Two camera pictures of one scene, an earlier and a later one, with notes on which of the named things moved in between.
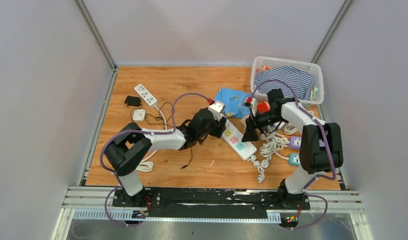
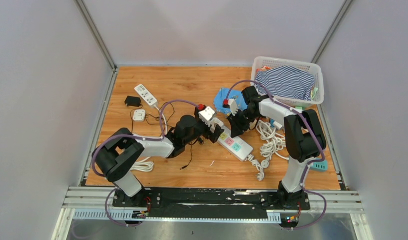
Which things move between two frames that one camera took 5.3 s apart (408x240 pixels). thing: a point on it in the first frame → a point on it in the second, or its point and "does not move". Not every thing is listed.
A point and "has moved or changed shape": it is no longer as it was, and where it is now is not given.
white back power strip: [233, 137] has moved or changed shape
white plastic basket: [263, 61] does not move
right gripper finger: [250, 134] → [237, 127]
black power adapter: [132, 101] does not move
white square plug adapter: [139, 115] does not move
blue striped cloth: [301, 82] does not move
